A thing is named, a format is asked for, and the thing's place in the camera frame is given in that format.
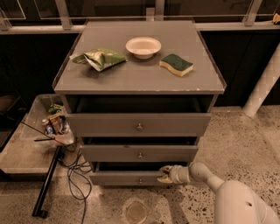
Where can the snack packages in bin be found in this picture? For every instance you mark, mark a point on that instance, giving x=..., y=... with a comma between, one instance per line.
x=55, y=123

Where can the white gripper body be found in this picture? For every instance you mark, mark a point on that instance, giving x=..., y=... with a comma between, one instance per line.
x=176, y=174

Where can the white diagonal pipe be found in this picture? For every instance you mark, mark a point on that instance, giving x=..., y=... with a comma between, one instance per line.
x=268, y=79

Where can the grey bottom drawer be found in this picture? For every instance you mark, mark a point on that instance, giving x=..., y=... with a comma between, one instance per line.
x=128, y=173

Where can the white bowl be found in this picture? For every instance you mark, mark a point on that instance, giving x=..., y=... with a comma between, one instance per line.
x=143, y=48

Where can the green yellow sponge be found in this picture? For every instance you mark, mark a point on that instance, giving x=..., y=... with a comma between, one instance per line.
x=176, y=65

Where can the grey middle drawer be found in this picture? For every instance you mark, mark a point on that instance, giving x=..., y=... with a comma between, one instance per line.
x=139, y=149

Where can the grey drawer cabinet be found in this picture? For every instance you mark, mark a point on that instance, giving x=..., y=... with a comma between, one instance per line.
x=142, y=76

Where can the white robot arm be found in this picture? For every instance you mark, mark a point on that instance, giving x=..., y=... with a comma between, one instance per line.
x=235, y=202

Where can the black metal bar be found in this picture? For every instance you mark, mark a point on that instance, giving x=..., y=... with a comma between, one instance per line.
x=38, y=211

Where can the green chip bag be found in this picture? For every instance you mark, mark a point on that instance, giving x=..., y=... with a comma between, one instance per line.
x=99, y=59

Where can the grey drawer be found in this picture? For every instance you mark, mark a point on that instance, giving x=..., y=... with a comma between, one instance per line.
x=139, y=149
x=128, y=173
x=137, y=116

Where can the grey top drawer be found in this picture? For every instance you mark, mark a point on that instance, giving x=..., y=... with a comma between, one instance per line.
x=137, y=116

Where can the metal window railing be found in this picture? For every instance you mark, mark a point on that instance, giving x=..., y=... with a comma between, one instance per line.
x=57, y=16

